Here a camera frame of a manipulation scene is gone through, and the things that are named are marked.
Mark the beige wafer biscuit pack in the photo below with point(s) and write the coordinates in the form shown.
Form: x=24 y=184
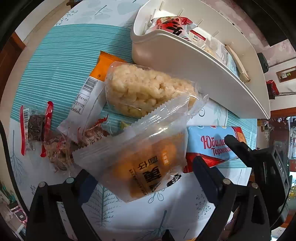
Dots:
x=242 y=73

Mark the clear bag rice puffs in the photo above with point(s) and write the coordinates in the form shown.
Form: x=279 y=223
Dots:
x=134 y=90

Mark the dark green air fryer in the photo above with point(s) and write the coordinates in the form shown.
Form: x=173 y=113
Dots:
x=263 y=62

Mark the clear shredded snack packet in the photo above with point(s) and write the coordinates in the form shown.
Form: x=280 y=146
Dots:
x=59 y=147

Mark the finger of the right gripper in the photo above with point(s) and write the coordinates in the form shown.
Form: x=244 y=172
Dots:
x=242 y=150

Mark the red edged dark candy packet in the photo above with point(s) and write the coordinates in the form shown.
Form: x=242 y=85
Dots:
x=35 y=125

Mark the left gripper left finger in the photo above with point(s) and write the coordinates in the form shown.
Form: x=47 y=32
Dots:
x=45 y=221

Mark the white plastic storage bin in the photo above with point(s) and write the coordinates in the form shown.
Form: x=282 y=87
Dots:
x=166 y=52

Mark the orange white snack packet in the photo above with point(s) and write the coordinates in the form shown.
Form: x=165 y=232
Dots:
x=91 y=99

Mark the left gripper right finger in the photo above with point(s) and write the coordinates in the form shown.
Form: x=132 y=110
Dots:
x=251 y=222

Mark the blue red cookie package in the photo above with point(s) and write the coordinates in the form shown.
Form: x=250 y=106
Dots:
x=208 y=142

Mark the large white blue snack pack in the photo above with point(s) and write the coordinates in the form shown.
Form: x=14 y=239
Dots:
x=219 y=51

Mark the red black tall vase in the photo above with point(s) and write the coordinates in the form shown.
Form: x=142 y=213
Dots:
x=272 y=89

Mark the clear bag orange pastries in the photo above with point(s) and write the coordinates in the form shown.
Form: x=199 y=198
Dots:
x=147 y=154

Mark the small cream red packet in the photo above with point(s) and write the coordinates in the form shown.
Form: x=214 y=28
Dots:
x=196 y=38

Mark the green pastry packet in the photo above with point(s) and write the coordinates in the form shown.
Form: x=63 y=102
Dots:
x=123 y=125

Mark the red white snack bag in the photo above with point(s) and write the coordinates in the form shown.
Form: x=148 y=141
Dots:
x=177 y=25

